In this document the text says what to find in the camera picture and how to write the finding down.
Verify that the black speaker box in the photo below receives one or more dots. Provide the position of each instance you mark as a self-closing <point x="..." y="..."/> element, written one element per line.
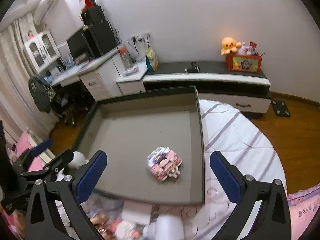
<point x="93" y="15"/>

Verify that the black computer tower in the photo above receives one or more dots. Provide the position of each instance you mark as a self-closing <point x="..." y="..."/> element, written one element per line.
<point x="100" y="39"/>

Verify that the white round speaker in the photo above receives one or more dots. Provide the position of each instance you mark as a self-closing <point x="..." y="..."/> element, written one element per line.
<point x="79" y="159"/>

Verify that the white wall power socket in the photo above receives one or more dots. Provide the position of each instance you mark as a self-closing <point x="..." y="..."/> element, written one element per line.
<point x="144" y="35"/>

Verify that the orange octopus plush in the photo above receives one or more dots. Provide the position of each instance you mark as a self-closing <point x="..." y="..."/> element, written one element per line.
<point x="229" y="45"/>

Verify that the white desk with drawers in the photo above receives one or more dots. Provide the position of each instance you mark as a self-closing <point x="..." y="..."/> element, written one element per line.
<point x="99" y="76"/>

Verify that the black office chair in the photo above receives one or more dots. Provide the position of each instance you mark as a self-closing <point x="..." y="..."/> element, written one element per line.
<point x="67" y="107"/>

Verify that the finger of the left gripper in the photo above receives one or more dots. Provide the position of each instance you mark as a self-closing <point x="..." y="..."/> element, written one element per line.
<point x="43" y="146"/>
<point x="50" y="171"/>

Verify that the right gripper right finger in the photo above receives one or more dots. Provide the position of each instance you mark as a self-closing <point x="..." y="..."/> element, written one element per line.
<point x="273" y="218"/>

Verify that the orange lid water bottle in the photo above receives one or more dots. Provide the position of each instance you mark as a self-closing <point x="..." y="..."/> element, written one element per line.
<point x="126" y="58"/>

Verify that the black bathroom scale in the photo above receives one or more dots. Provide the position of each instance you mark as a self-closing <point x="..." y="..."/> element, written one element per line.
<point x="280" y="108"/>

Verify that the pink purple plush toy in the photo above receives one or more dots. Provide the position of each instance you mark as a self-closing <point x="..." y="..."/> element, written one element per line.
<point x="245" y="50"/>

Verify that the white air conditioner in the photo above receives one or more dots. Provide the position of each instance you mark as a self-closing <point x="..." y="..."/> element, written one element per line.
<point x="42" y="10"/>

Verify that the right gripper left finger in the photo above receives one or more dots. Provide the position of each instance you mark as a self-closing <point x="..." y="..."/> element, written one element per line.
<point x="43" y="220"/>

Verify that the black computer monitor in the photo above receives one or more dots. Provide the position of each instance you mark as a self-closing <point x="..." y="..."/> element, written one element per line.
<point x="78" y="44"/>

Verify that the pink bed blanket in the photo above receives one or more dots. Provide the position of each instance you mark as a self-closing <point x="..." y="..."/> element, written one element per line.
<point x="15" y="150"/>

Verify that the pink storage box black rim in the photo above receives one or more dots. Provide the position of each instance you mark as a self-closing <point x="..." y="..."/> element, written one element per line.
<point x="129" y="128"/>

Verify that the black white tv cabinet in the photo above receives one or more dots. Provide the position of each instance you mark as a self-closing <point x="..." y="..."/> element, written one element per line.
<point x="248" y="92"/>

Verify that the beige curtain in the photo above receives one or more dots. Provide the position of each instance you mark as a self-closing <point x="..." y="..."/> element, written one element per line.
<point x="18" y="109"/>

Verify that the orange toy box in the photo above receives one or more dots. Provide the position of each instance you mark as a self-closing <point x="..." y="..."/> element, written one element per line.
<point x="244" y="63"/>

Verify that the red paper bag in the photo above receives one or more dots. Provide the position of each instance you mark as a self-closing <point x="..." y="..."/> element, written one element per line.
<point x="85" y="4"/>

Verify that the small black gadget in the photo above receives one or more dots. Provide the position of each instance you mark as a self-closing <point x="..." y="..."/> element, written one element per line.
<point x="193" y="69"/>

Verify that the white glass door cabinet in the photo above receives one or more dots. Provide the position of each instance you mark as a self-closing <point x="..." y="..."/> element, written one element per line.
<point x="42" y="50"/>

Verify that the white striped bed quilt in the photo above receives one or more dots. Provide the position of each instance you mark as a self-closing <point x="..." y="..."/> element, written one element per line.
<point x="227" y="130"/>

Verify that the white hair dryer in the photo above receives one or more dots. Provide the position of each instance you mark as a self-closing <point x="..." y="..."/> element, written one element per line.
<point x="167" y="227"/>

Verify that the pink quilt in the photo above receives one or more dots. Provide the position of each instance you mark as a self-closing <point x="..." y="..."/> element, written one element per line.
<point x="303" y="206"/>

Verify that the yellow blue snack bag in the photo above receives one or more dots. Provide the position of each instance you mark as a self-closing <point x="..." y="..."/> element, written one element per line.
<point x="151" y="60"/>

